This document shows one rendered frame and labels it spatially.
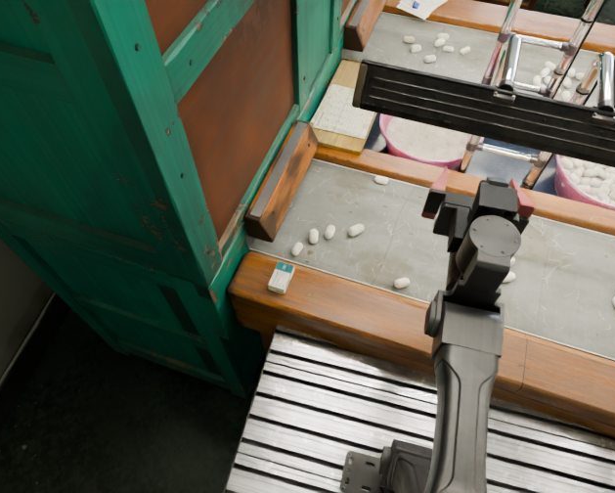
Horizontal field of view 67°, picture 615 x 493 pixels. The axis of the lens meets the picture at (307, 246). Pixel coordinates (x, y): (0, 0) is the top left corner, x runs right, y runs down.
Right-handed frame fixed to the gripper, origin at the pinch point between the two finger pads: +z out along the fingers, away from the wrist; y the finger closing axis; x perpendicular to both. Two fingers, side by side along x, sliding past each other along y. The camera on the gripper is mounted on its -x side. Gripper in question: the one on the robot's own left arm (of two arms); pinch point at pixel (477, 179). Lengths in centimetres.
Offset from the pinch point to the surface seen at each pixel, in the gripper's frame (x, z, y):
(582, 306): 33.2, 2.9, -30.4
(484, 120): 0.1, 13.3, -0.4
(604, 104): -4.9, 15.4, -16.7
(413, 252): 33.2, 7.2, 4.5
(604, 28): 30, 100, -41
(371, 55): 32, 73, 26
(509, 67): -5.1, 20.9, -2.4
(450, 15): 30, 96, 5
